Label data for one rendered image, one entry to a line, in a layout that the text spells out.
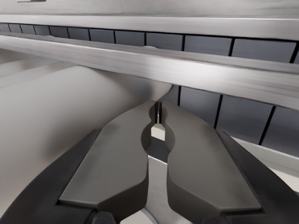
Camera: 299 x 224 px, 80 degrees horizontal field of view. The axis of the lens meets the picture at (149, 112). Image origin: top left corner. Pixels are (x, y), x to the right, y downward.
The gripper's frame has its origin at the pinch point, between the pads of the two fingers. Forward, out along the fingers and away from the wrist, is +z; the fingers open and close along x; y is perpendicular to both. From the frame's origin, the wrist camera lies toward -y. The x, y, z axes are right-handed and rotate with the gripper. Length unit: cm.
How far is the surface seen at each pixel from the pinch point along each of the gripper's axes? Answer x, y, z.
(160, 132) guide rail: 0.3, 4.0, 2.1
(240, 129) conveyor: 7.1, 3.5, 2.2
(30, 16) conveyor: -18.1, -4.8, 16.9
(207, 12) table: 4.6, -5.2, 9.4
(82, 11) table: -11.2, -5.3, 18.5
